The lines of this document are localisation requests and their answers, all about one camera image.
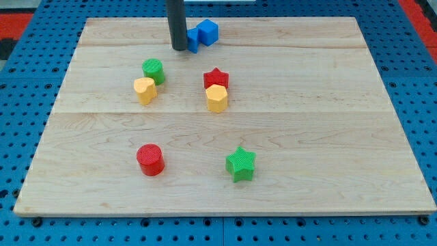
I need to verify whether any green cylinder block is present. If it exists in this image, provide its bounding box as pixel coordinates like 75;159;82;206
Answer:
142;58;165;85

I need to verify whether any yellow heart block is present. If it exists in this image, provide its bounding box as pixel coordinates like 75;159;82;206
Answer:
134;77;158;105

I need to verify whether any yellow hexagon block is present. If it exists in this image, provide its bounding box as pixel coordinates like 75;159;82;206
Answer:
206;84;227;113

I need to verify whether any green star block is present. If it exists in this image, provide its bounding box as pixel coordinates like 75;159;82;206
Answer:
225;146;256;182

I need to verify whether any red star block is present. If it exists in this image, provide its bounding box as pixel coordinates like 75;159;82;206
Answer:
203;68;229;89

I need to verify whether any wooden board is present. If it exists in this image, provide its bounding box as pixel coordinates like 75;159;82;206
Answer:
14;17;436;217

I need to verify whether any red cylinder block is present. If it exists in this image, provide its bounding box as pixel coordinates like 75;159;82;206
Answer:
137;143;165;176

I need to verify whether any blue flat block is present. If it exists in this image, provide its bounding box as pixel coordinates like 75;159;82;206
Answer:
186;27;199;53

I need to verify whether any blue cube block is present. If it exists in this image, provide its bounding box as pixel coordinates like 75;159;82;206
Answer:
197;19;219;46

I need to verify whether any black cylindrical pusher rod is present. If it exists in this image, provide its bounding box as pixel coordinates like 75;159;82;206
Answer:
165;0;188;51

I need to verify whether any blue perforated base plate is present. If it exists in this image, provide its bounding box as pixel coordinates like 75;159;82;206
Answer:
1;0;436;245

